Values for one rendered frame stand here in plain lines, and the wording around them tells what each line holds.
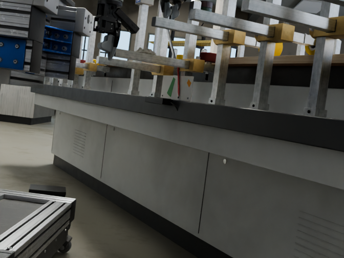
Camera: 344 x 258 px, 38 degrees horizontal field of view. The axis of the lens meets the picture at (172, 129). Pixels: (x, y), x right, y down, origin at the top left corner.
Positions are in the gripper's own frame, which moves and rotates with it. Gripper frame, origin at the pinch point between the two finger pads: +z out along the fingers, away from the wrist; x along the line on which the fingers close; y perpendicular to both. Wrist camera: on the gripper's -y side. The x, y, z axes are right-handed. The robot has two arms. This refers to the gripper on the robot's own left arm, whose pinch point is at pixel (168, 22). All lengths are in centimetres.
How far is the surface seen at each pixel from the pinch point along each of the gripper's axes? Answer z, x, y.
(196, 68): 18.1, 6.7, 16.0
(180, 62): 16.4, 1.2, 12.5
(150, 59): 17.2, -12.0, 12.5
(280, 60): 13, 22, 47
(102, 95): 34, 4, -76
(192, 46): 8.9, 8.0, 8.8
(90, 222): 101, -1, -60
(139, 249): 101, 8, -16
